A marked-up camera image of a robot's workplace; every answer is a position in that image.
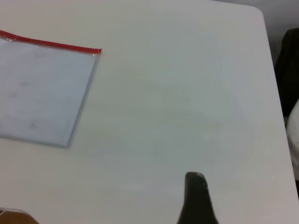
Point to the white paper sheets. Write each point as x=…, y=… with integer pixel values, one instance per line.
x=42, y=98

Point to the black fabric item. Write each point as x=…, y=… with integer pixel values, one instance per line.
x=288, y=77

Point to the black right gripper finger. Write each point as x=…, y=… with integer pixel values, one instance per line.
x=197, y=203

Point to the clear plastic zip bag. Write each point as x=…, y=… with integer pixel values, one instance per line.
x=46, y=93

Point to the white fabric item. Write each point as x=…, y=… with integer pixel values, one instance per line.
x=294, y=140

